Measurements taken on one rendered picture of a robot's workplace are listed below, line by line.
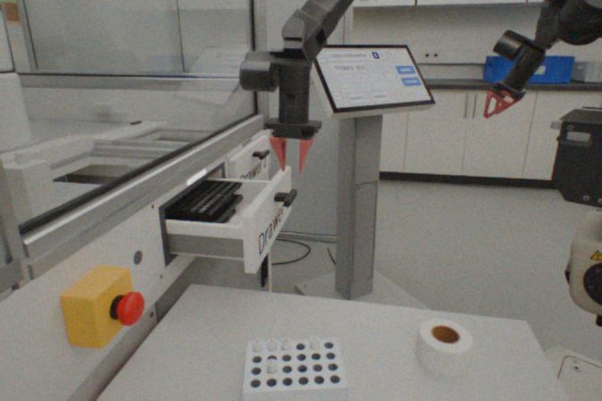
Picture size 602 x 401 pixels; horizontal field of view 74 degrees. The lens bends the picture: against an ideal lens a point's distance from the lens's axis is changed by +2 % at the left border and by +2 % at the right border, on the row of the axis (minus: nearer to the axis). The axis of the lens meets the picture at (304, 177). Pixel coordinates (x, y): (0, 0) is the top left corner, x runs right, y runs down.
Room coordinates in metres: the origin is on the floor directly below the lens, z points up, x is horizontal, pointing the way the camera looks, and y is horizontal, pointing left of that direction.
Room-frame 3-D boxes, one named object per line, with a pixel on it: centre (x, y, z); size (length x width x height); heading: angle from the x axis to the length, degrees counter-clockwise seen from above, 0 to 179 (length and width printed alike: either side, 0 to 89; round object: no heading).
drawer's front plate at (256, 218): (0.72, 0.06, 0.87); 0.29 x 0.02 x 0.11; 170
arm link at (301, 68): (0.75, 0.02, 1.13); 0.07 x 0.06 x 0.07; 74
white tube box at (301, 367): (0.41, 0.01, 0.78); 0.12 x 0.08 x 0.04; 94
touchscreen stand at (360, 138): (1.66, -0.27, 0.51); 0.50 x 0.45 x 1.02; 30
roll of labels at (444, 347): (0.46, -0.20, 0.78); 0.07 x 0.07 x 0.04
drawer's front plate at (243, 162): (1.06, 0.15, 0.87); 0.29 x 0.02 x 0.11; 170
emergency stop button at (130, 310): (0.41, 0.22, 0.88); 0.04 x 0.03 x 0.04; 170
